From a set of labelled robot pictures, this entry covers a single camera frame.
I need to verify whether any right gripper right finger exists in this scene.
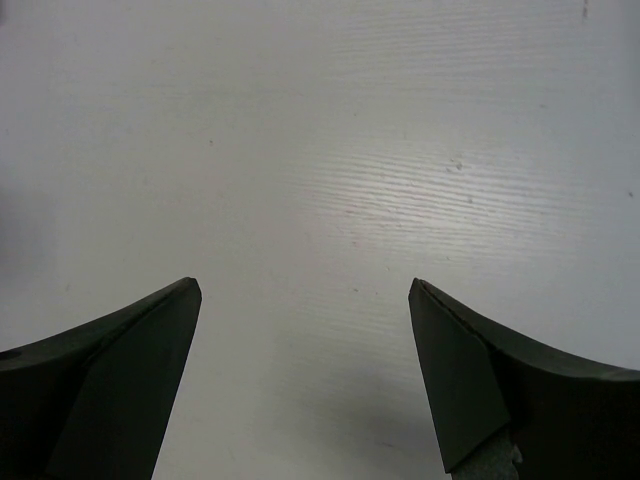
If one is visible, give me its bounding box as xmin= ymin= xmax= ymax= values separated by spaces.
xmin=408 ymin=279 xmax=639 ymax=479

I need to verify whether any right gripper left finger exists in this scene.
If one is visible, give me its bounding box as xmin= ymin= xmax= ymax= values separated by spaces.
xmin=1 ymin=277 xmax=201 ymax=480

